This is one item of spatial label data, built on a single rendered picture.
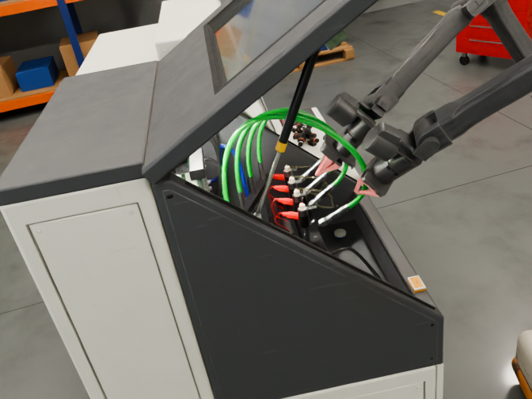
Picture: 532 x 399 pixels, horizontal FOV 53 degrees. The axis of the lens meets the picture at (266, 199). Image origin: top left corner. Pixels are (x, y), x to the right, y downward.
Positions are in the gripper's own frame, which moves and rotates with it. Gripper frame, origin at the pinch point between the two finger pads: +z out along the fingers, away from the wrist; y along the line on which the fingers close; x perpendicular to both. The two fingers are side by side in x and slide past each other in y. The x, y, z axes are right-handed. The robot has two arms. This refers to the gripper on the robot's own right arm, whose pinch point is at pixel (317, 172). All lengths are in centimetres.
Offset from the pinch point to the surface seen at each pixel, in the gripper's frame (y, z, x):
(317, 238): -14.9, 18.3, -2.5
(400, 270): -33.0, 4.2, 9.7
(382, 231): -30.4, 6.9, -8.8
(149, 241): 29, 14, 44
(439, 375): -52, 12, 29
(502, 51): -174, -31, -396
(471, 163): -147, 25, -220
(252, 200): 6.4, 22.9, -6.6
